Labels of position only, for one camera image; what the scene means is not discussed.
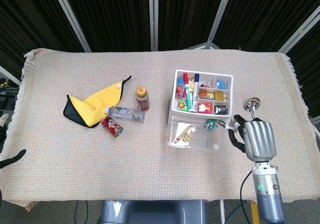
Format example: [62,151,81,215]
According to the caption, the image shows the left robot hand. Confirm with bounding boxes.
[0,112,27,170]

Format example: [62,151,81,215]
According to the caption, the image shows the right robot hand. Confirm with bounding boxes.
[226,114,278,163]

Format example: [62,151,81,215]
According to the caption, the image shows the clear plastic drawer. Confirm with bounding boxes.
[167,115,226,151]

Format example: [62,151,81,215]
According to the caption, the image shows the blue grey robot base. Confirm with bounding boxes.
[99,200,209,224]

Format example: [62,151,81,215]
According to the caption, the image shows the white plastic organizer box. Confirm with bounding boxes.
[167,69,234,125]

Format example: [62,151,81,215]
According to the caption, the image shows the small black object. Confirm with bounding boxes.
[214,104,229,114]

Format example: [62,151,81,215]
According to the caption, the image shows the small green box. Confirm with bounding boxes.
[203,118,219,132]

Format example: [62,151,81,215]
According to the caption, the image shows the red candy packets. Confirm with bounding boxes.
[197,102,213,113]

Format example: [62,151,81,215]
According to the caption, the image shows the gold binder clips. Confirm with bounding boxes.
[183,131,198,143]

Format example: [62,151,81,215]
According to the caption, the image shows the wooden pencil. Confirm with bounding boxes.
[174,125,192,144]

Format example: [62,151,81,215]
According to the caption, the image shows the blue capped marker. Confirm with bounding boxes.
[189,73,201,112]

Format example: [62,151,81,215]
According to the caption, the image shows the white paper card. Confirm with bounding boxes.
[171,122,199,149]

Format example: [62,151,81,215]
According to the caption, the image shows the red capped marker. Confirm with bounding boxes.
[183,72,192,109]

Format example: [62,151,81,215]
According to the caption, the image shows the yellow cloth with black trim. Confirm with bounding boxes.
[62,75,133,128]

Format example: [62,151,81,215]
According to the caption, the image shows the red cartoon drink can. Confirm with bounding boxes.
[101,115,124,138]

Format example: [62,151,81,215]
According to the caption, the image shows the beige woven tablecloth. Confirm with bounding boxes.
[0,48,320,207]

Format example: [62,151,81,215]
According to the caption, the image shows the clear plastic water bottle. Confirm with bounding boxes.
[104,105,146,123]

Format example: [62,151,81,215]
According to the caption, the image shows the brown drink bottle yellow cap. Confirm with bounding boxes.
[135,85,151,112]

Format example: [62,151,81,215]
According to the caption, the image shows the metal ladle with black handle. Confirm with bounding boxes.
[245,97,262,121]

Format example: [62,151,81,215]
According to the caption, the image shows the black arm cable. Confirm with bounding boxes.
[239,170,254,224]

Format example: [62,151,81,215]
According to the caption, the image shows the equipment with cables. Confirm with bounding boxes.
[0,66,22,112]

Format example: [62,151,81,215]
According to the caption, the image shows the yellow post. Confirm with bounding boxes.
[249,201,261,224]

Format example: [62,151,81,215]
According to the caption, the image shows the black folding screen grey frame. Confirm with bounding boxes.
[0,0,320,119]

